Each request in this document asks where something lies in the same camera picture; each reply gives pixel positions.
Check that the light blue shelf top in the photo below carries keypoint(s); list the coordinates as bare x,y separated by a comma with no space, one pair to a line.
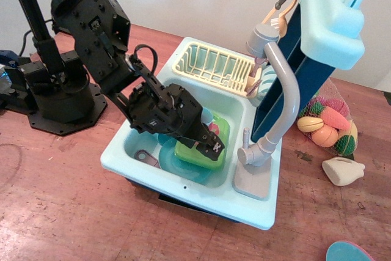
330,32

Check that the tan hanging brush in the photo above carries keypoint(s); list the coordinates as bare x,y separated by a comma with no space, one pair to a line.
280,23

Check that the teal toy cup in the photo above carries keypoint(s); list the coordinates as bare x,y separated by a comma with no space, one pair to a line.
206,116

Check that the net bag of toy food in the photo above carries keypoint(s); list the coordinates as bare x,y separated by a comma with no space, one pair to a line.
327,121

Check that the light blue toy sink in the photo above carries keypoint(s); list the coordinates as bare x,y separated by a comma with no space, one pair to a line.
225,187

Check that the cream dish drying rack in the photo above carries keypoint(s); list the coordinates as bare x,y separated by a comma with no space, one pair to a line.
215,66

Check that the purple toy cutlery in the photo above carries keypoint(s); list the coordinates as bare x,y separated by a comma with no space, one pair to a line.
255,74

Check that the grey toy faucet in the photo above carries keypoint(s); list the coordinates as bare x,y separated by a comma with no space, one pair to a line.
253,172

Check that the green square plate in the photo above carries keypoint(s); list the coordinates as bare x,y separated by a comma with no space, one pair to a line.
222,129

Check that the teal round plate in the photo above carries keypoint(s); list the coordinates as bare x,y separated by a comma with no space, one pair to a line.
170,163

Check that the black camera stand pole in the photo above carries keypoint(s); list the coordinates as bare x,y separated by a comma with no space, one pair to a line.
45,44

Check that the brown toy spatula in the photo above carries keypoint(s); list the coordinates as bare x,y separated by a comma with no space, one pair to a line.
146,157

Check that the beige toy jug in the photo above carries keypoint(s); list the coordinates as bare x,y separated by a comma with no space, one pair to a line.
343,171

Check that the pink toy cup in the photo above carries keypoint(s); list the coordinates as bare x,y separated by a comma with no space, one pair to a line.
214,128

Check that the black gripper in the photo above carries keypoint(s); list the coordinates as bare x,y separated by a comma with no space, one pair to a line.
175,113

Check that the dark blue shelf unit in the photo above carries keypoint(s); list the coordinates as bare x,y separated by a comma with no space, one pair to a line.
310,75

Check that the blue pink plate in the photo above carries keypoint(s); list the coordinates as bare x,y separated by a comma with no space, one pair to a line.
348,251

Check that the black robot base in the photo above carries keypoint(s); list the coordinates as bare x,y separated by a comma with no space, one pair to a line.
62,109

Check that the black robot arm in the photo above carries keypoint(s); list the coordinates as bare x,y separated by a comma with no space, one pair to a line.
101,31

